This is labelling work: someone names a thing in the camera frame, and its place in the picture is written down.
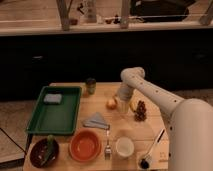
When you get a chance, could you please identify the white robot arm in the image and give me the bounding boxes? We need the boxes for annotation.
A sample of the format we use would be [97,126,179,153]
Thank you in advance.
[117,67,213,171]

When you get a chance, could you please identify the white cup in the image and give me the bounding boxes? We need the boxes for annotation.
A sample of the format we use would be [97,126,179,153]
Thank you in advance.
[115,137,134,158]

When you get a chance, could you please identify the dark red grapes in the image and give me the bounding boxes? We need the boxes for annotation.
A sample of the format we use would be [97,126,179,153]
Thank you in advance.
[135,100,147,121]

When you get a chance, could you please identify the wooden shelf with clutter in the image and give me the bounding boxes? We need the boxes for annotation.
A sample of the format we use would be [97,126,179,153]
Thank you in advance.
[0,0,213,36]

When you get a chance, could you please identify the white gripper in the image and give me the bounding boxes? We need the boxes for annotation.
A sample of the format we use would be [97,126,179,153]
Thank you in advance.
[117,83,134,114]

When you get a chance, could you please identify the green plastic tray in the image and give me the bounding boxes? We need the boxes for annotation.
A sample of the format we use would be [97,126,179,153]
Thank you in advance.
[26,86,82,135]

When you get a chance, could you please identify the orange apple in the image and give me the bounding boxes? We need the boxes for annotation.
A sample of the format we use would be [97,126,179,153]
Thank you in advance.
[106,99,117,110]

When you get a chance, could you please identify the grey folded cloth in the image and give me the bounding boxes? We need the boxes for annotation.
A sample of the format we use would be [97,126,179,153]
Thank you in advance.
[82,112,110,130]

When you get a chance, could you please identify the red orange bowl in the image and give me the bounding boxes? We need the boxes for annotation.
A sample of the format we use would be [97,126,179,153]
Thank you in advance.
[69,129,101,163]

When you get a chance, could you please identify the green jar with lid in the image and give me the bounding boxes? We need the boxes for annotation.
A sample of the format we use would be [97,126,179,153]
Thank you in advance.
[86,78,96,95]

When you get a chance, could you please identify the silver fork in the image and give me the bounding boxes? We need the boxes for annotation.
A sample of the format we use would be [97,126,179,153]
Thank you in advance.
[104,130,112,160]

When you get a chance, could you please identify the black white brush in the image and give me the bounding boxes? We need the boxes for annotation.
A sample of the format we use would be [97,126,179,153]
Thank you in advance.
[139,129,165,170]

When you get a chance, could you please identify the green cucumber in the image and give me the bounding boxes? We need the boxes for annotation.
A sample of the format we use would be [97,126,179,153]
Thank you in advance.
[41,135,54,165]

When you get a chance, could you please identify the yellow banana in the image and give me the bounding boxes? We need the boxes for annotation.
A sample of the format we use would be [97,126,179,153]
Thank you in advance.
[129,100,137,112]

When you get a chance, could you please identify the dark brown bowl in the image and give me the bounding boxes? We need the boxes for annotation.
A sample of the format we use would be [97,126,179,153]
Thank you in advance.
[30,138,59,168]

